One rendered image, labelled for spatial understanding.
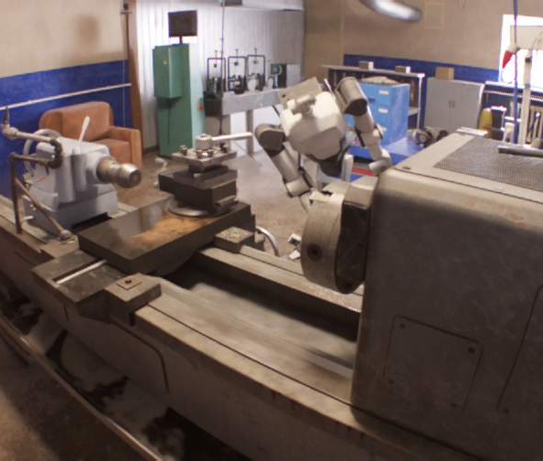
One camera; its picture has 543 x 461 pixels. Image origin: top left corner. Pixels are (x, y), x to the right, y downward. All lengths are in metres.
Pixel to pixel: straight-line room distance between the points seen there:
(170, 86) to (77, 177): 3.93
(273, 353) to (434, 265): 0.52
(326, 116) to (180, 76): 3.81
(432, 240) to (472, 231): 0.07
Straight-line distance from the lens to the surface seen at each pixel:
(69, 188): 1.75
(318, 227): 0.97
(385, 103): 3.05
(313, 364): 1.08
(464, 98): 7.73
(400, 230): 0.72
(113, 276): 1.40
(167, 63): 5.58
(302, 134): 2.04
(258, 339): 1.15
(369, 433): 0.95
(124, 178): 1.56
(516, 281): 0.70
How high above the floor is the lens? 1.53
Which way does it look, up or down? 24 degrees down
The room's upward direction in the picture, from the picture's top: straight up
